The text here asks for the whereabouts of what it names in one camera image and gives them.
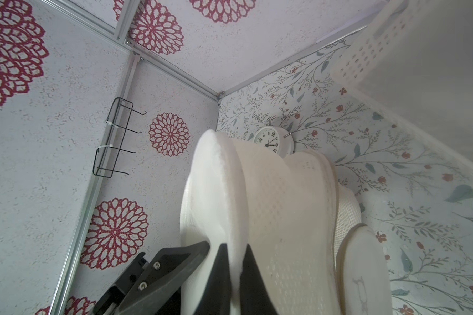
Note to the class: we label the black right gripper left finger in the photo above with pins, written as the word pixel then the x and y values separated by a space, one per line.
pixel 217 295

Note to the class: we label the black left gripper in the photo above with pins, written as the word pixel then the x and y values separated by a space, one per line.
pixel 158 290

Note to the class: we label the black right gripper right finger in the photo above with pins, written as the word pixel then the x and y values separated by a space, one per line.
pixel 254 298

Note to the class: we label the white mesh bag blue trim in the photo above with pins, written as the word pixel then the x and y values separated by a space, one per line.
pixel 291 212

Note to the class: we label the flat white mesh bag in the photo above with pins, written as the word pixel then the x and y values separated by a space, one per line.
pixel 362 274

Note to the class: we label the white round alarm clock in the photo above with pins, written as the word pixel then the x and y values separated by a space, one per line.
pixel 275 139

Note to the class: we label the white perforated plastic basket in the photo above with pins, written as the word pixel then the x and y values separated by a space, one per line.
pixel 414 65

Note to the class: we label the black wire wall rack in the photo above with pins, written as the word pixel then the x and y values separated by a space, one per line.
pixel 117 127

